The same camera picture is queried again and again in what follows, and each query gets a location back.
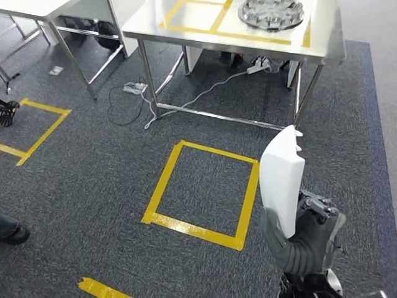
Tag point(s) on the clear plastic hand cover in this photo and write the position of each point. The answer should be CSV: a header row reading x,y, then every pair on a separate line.
x,y
338,234

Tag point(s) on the white power strip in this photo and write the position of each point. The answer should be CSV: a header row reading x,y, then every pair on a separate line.
x,y
257,68
134,87

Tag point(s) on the yellow floor tape square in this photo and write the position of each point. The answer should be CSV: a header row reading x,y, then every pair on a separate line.
x,y
192,228
46,107
99,288

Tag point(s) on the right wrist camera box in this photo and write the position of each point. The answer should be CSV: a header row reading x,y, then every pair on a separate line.
x,y
375,295

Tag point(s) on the yellow tape rectangle marking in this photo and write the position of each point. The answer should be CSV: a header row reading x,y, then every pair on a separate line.
x,y
247,38

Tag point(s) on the grey floor socket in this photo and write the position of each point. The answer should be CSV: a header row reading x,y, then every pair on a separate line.
x,y
56,70

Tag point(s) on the stainless steel workbench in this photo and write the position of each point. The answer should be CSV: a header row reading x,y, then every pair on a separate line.
x,y
322,37

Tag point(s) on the grey plastic wheel cover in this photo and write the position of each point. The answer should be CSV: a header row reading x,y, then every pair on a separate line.
x,y
269,14

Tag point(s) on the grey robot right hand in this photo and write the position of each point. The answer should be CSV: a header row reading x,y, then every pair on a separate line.
x,y
307,246

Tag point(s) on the white plastic panel part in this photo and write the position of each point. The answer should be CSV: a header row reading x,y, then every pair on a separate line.
x,y
279,181

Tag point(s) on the steel frame table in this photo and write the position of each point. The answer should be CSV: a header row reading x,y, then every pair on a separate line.
x,y
31,7

